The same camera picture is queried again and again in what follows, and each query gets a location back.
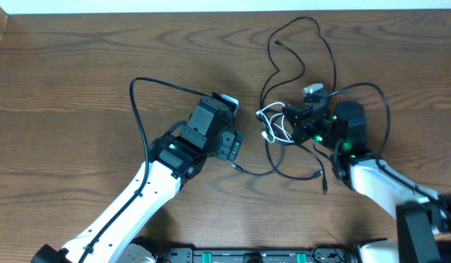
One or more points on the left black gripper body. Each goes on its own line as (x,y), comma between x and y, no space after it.
(228,149)

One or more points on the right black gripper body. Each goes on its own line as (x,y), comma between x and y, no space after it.
(318,131)

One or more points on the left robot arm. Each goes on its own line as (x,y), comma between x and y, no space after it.
(173,159)

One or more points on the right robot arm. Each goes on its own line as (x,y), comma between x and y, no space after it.
(423,216)

